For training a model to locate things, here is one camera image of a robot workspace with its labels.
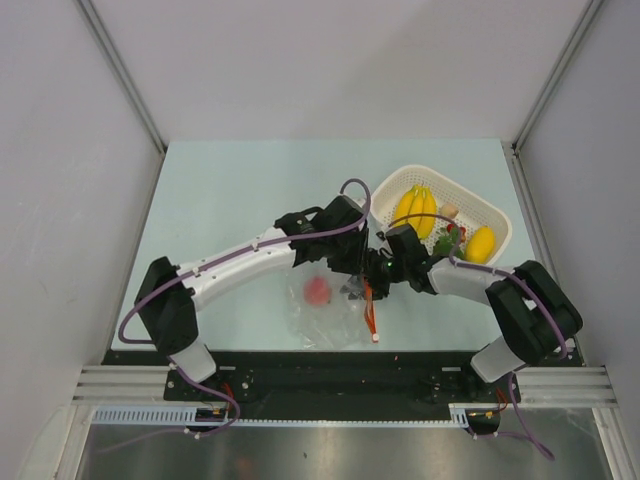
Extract clear zip top bag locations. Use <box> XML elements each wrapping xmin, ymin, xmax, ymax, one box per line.
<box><xmin>285</xmin><ymin>264</ymin><xmax>380</xmax><ymax>350</ymax></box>

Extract green fake pepper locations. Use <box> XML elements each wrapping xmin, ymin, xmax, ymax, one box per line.
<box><xmin>433</xmin><ymin>236</ymin><xmax>464</xmax><ymax>259</ymax></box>

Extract yellow fake bananas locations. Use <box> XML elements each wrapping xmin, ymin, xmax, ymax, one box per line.
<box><xmin>393</xmin><ymin>185</ymin><xmax>437</xmax><ymax>240</ymax></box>

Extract beige fake egg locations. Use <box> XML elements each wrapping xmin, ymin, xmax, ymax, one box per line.
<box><xmin>440</xmin><ymin>203</ymin><xmax>459</xmax><ymax>219</ymax></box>

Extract yellow fake lemon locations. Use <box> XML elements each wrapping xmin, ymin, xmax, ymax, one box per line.
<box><xmin>465</xmin><ymin>226</ymin><xmax>496</xmax><ymax>264</ymax></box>

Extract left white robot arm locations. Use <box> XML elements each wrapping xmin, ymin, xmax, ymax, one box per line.
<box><xmin>133</xmin><ymin>194</ymin><xmax>368</xmax><ymax>400</ymax></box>

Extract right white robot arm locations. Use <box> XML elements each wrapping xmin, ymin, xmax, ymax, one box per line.
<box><xmin>362</xmin><ymin>225</ymin><xmax>583</xmax><ymax>401</ymax></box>

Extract white perforated plastic basket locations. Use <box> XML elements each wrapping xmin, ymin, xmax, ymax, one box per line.
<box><xmin>371</xmin><ymin>165</ymin><xmax>512</xmax><ymax>265</ymax></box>

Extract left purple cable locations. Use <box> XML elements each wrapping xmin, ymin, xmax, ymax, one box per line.
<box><xmin>97</xmin><ymin>177</ymin><xmax>373</xmax><ymax>454</ymax></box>

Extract purple cable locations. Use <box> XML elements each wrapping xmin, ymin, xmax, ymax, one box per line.
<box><xmin>97</xmin><ymin>177</ymin><xmax>373</xmax><ymax>454</ymax></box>
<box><xmin>387</xmin><ymin>211</ymin><xmax>570</xmax><ymax>460</ymax></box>

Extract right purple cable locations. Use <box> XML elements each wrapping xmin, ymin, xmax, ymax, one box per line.
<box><xmin>387</xmin><ymin>211</ymin><xmax>570</xmax><ymax>460</ymax></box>

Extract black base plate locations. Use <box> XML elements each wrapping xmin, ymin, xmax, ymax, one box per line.
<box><xmin>102</xmin><ymin>349</ymin><xmax>586</xmax><ymax>422</ymax></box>

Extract aluminium frame rail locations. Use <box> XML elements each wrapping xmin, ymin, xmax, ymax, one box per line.
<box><xmin>515</xmin><ymin>367</ymin><xmax>618</xmax><ymax>408</ymax></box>

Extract white cable duct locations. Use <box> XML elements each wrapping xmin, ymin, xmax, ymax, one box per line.
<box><xmin>92</xmin><ymin>402</ymin><xmax>506</xmax><ymax>429</ymax></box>

